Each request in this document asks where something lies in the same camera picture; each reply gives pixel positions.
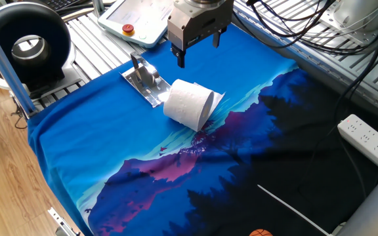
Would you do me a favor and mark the silver Schunk gripper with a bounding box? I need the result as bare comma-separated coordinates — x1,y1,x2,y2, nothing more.
167,0,234,69

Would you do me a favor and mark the white toilet paper roll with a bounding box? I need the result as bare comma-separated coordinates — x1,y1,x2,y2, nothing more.
163,78,225,132

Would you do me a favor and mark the chrome toilet paper holder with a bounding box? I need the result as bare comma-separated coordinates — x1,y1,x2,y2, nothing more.
119,52,172,108

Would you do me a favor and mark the white teach pendant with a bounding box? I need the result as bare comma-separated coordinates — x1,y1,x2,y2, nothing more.
97,0,175,49

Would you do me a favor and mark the blue mountain print cloth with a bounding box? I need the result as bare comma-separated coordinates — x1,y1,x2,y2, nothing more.
27,24,378,236

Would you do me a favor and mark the black keyboard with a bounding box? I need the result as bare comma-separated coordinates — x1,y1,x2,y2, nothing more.
39,0,81,10

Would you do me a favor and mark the white rounded device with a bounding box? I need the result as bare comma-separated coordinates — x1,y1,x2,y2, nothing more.
333,0,378,33

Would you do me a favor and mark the white power strip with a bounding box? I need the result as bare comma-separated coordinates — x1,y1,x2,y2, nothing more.
337,113,378,168

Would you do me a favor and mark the small orange basketball toy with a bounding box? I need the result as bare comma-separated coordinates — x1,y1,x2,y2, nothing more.
249,228,274,236

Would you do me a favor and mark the silver frame post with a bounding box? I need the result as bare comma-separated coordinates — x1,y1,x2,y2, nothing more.
92,0,106,19

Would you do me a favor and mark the white cable tie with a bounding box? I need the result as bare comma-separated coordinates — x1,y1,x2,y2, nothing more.
257,184,331,236

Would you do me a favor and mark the blue aluminium frame post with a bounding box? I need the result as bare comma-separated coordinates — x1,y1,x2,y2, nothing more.
0,9,39,117

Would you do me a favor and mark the black round ring device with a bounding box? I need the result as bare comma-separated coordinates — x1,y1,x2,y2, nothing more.
0,1,81,99

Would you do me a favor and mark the silver metal bracket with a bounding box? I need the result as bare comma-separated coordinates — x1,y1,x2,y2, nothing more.
47,206,81,236

